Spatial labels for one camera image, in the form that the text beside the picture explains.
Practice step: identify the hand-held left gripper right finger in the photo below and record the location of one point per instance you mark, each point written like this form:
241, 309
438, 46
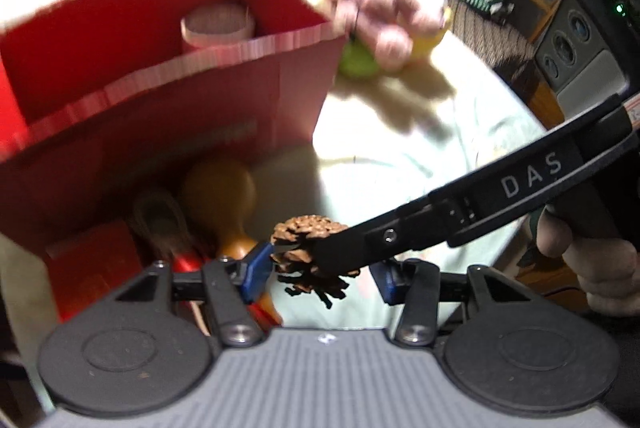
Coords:
389, 284

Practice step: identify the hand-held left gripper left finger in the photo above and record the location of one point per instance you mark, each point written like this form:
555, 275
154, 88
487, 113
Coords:
256, 269

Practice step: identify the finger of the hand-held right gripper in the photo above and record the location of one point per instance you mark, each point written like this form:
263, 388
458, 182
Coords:
380, 238

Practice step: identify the brown pine cone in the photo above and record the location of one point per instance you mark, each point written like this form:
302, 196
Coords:
306, 228

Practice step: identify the round wooden knob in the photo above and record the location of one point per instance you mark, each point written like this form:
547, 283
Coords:
220, 188

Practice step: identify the miniature red sneaker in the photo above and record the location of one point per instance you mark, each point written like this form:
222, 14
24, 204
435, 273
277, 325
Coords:
160, 223

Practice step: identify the small red packaging box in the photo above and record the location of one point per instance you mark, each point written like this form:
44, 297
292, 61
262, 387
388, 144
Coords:
92, 264

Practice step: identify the red cardboard box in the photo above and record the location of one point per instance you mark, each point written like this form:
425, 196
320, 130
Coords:
150, 43

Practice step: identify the person's right hand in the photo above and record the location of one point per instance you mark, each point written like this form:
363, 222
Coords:
595, 268

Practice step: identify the pale green tablecloth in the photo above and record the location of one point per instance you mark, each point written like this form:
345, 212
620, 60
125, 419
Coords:
425, 133

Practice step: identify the dark woven cloth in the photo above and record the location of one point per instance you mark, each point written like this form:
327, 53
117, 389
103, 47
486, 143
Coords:
495, 38

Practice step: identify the yellow round fruit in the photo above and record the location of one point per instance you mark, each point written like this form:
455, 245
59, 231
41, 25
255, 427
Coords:
432, 41

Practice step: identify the pink plush toy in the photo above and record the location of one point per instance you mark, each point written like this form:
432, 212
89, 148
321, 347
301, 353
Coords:
385, 3

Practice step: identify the printed tape roll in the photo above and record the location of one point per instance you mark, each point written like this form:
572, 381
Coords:
216, 26

